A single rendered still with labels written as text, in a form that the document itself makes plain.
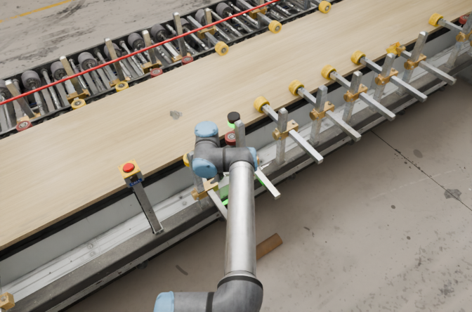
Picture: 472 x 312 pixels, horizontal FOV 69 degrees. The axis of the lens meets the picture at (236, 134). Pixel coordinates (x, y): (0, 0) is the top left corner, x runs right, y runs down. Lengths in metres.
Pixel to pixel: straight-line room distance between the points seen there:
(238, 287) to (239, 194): 0.31
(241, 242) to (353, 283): 1.58
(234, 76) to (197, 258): 1.25
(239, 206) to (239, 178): 0.12
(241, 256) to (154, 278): 1.60
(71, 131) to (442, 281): 2.42
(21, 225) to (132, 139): 0.65
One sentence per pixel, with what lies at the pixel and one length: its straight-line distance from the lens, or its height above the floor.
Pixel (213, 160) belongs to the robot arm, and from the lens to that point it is 1.23.
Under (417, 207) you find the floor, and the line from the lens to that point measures 2.88.
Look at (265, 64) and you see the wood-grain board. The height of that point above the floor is 0.90.
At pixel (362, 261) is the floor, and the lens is 2.55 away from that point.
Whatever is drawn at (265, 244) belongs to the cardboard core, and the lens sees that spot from 2.42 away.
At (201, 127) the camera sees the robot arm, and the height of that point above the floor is 1.33.
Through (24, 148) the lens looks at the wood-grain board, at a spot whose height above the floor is 0.90.
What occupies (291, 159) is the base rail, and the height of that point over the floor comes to 0.70.
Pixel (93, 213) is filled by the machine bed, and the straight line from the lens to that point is 1.88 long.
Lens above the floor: 2.28
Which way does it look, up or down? 48 degrees down
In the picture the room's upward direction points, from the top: 5 degrees counter-clockwise
